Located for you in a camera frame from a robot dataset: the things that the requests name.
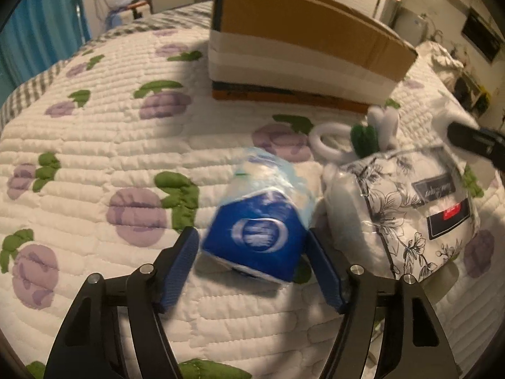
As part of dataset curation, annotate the floral black white tissue pack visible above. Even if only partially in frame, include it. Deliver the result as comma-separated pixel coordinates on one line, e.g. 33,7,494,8
323,146,479,281

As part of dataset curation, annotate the blue tissue pack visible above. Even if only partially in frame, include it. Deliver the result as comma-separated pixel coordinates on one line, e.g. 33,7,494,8
201,147,315,283

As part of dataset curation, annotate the white clothes pile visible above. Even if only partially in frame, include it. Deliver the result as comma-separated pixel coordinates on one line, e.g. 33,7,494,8
416,41,464,92

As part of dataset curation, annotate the white washing machine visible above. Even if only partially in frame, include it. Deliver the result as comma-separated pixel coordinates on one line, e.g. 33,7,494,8
393,7,428,47

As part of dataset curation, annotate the white floral quilt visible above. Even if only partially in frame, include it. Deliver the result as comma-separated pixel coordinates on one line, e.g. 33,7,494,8
1,28,354,378

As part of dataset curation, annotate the open cardboard box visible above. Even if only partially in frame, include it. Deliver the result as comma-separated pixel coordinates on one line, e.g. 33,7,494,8
208,0,418,114

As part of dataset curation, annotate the teal curtain left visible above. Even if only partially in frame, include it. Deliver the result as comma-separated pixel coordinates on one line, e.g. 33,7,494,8
1,0,91,100

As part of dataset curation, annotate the grey checked bed cover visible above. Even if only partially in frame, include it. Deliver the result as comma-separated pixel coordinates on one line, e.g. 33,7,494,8
1,1,213,129

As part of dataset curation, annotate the white plush ring toy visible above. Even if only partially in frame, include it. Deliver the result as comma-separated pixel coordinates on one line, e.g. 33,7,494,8
308,105,400,164

